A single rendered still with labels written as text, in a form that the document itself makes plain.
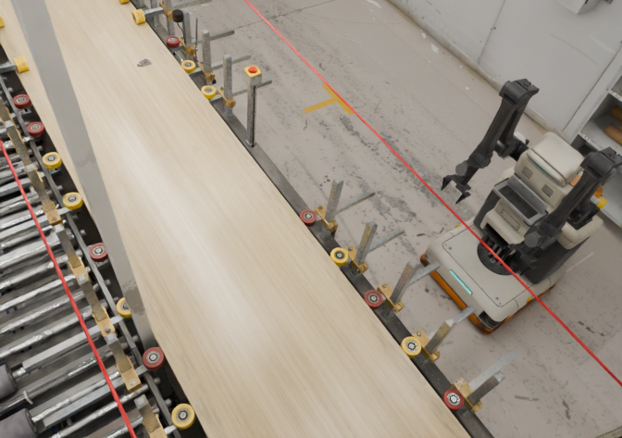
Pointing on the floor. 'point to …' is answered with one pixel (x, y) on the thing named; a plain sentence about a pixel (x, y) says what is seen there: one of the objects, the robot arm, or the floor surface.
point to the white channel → (79, 145)
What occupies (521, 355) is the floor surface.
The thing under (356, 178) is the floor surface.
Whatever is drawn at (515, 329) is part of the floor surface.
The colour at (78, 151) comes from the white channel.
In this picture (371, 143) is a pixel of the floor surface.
